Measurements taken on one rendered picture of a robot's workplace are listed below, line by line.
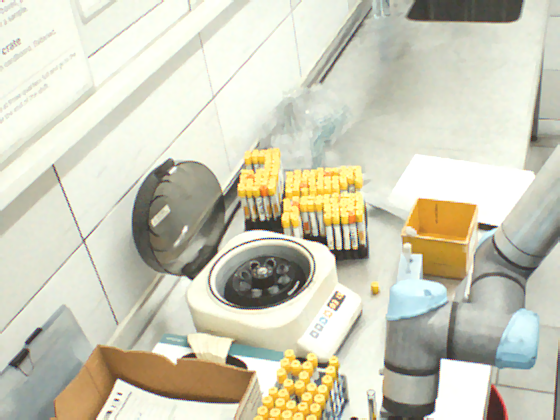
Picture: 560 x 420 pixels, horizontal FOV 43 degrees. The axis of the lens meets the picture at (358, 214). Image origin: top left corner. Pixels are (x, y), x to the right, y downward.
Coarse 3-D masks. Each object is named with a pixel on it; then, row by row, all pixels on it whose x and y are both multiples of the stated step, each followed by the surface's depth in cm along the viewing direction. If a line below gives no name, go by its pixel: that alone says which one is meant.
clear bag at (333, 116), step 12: (312, 96) 185; (324, 96) 186; (312, 108) 184; (324, 108) 184; (336, 108) 188; (348, 108) 194; (324, 120) 184; (336, 120) 187; (348, 120) 193; (324, 132) 185; (336, 132) 189
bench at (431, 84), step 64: (448, 0) 284; (512, 0) 277; (320, 64) 221; (384, 64) 225; (448, 64) 221; (512, 64) 218; (384, 128) 193; (448, 128) 190; (512, 128) 187; (384, 256) 149; (128, 320) 133; (192, 320) 138; (384, 320) 134; (448, 384) 120
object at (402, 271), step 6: (402, 258) 133; (414, 258) 132; (420, 258) 132; (402, 264) 131; (414, 264) 131; (420, 264) 131; (402, 270) 130; (414, 270) 130; (420, 270) 131; (402, 276) 129; (408, 276) 128; (414, 276) 128; (420, 276) 131; (396, 282) 128
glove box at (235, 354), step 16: (176, 336) 125; (192, 336) 123; (208, 336) 123; (160, 352) 123; (176, 352) 122; (192, 352) 122; (208, 352) 118; (224, 352) 119; (240, 352) 121; (256, 352) 121; (272, 352) 120; (256, 368) 118; (272, 368) 117; (272, 384) 115
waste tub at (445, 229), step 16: (416, 208) 148; (432, 208) 149; (448, 208) 147; (464, 208) 146; (416, 224) 149; (432, 224) 151; (448, 224) 150; (464, 224) 148; (416, 240) 138; (432, 240) 137; (448, 240) 136; (464, 240) 150; (432, 256) 140; (448, 256) 138; (464, 256) 137; (432, 272) 142; (448, 272) 141; (464, 272) 139
